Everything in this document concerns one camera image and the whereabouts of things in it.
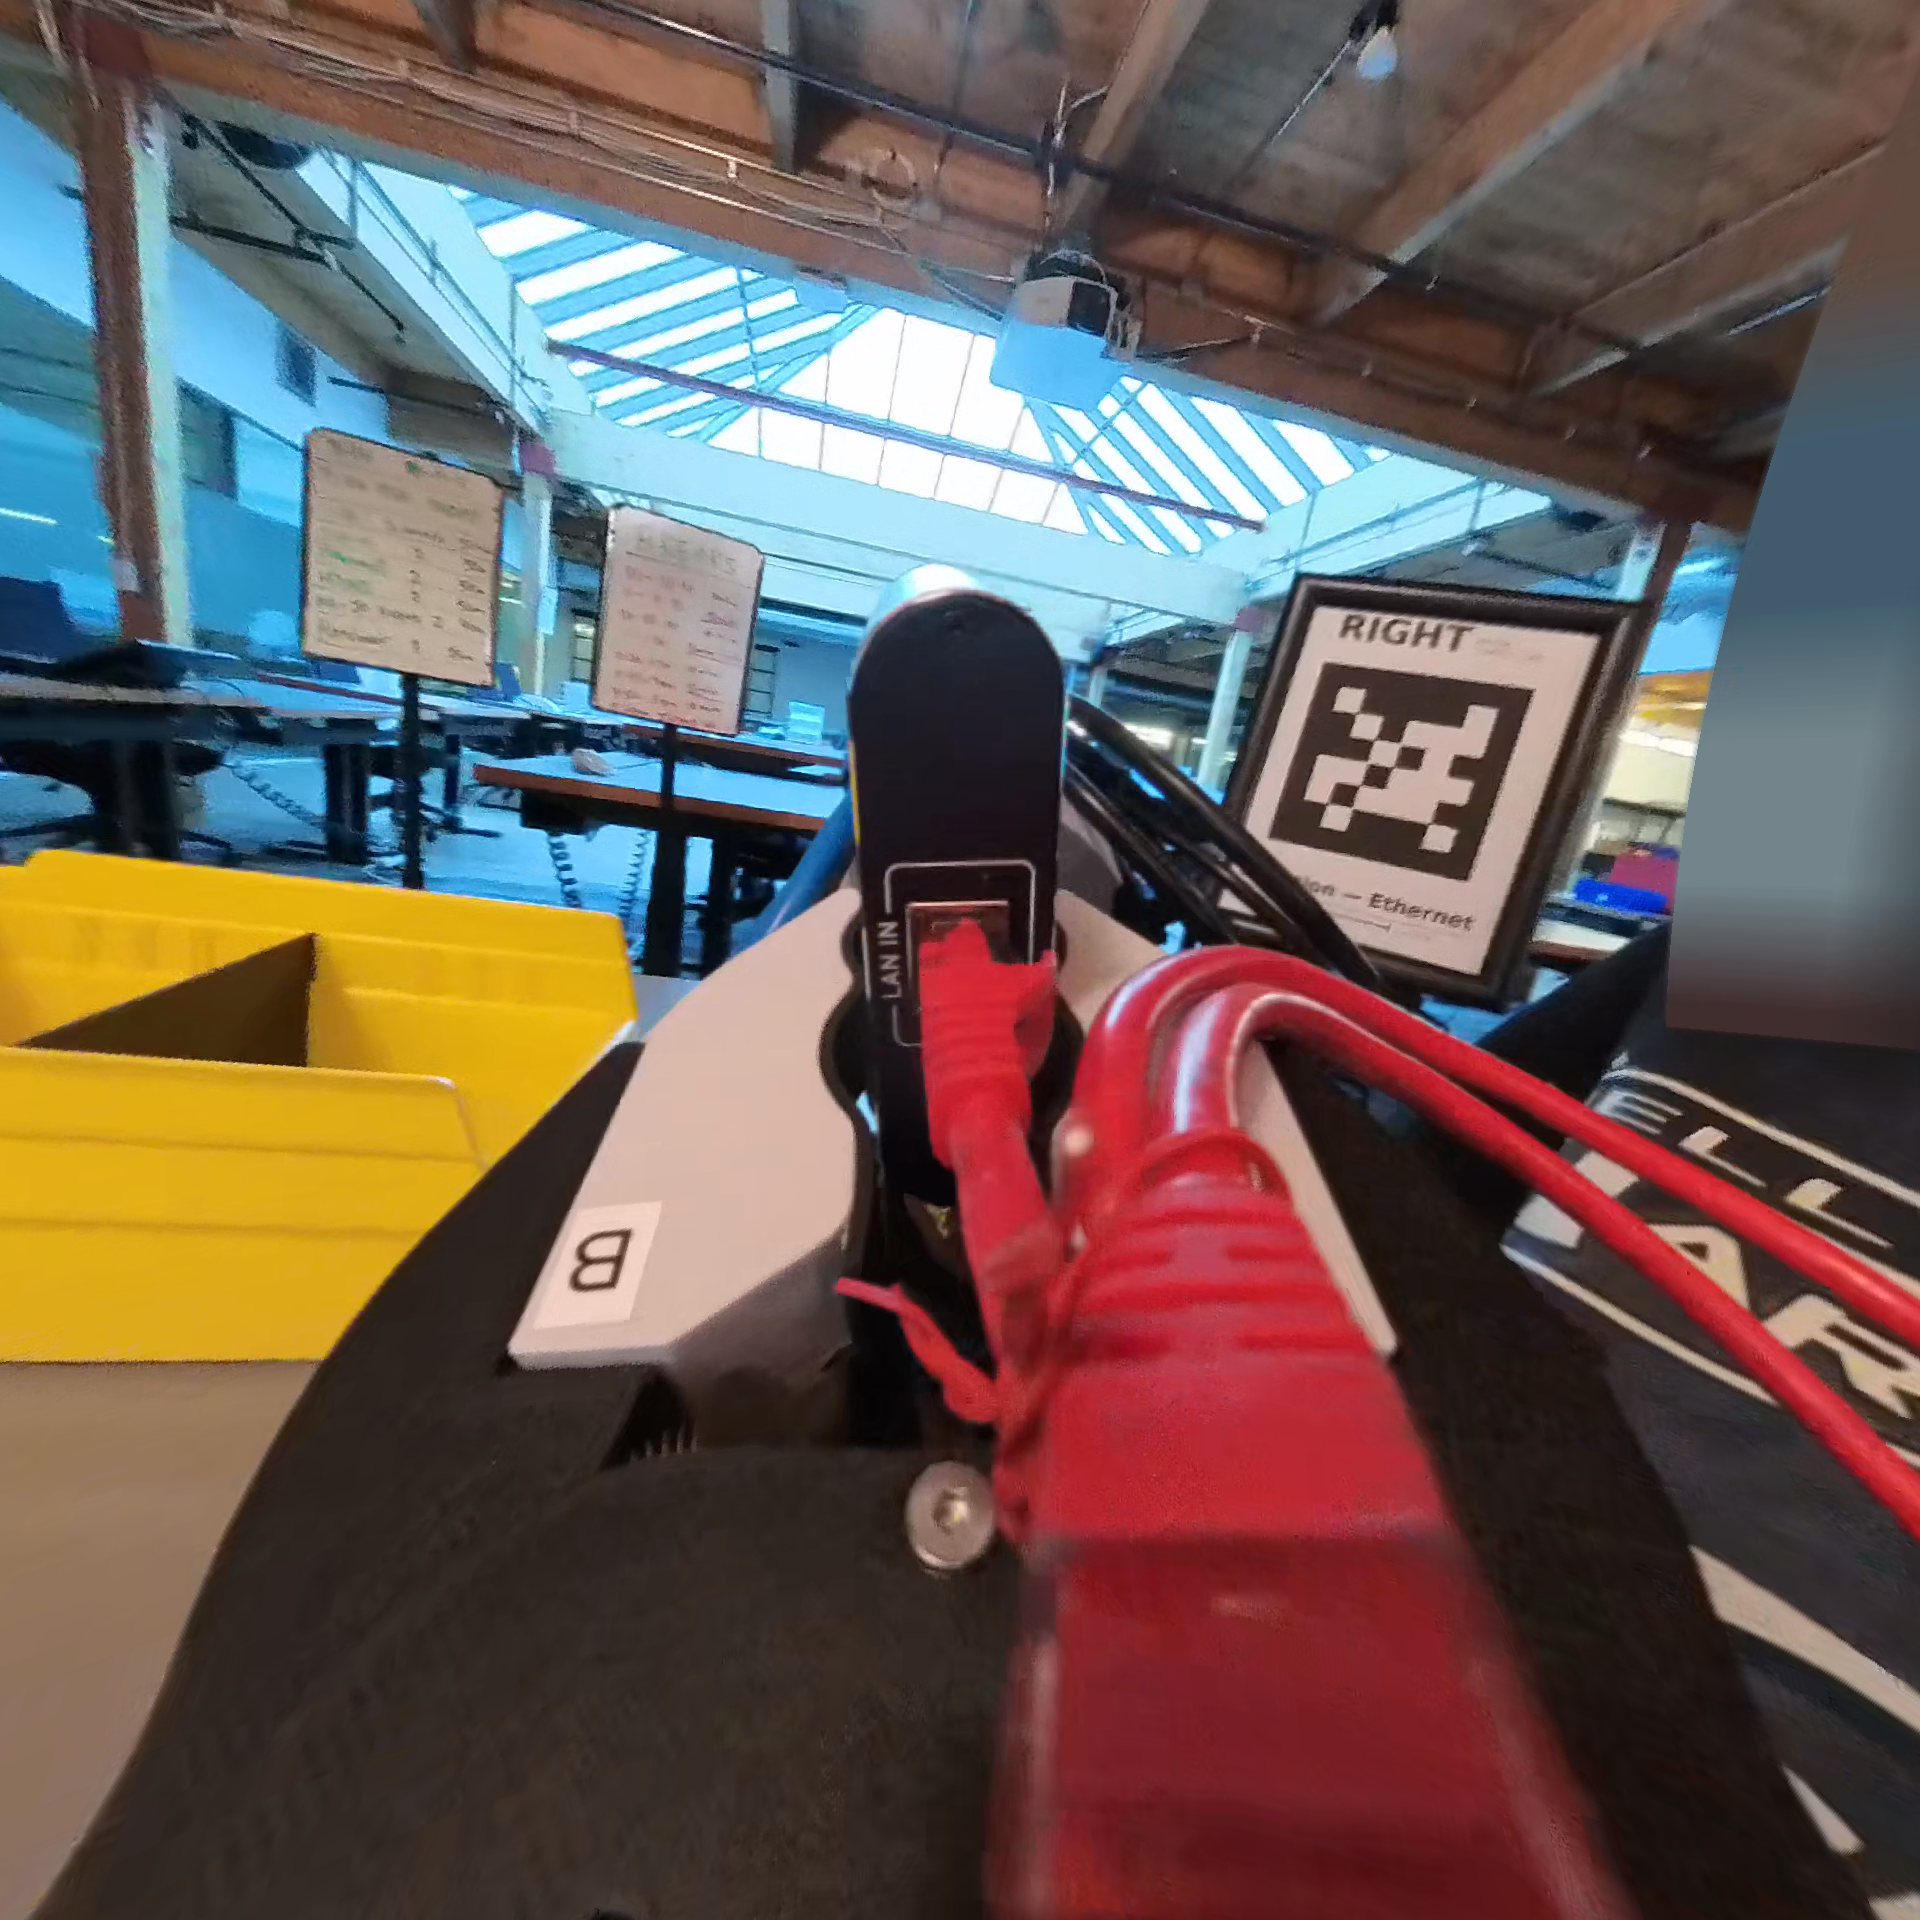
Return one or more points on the yellow plastic bin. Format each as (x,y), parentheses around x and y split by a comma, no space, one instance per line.
(226,1200)

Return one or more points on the black framed tag sign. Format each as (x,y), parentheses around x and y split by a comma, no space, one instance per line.
(1424,750)

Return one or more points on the person's black printed shirt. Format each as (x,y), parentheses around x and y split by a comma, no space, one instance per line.
(1771,1245)

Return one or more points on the white ceiling projector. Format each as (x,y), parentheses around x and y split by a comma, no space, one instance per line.
(1059,330)

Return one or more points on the wooden desk with black legs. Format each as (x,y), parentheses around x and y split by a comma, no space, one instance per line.
(120,699)
(630,781)

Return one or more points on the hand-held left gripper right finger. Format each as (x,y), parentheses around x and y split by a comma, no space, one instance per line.
(1320,1184)

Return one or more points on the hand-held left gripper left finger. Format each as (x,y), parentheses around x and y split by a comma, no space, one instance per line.
(722,1109)

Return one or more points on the black ethernet switch box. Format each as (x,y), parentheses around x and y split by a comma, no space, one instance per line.
(955,750)

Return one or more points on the whiteboard on stand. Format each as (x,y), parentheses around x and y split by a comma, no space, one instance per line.
(676,622)
(404,556)

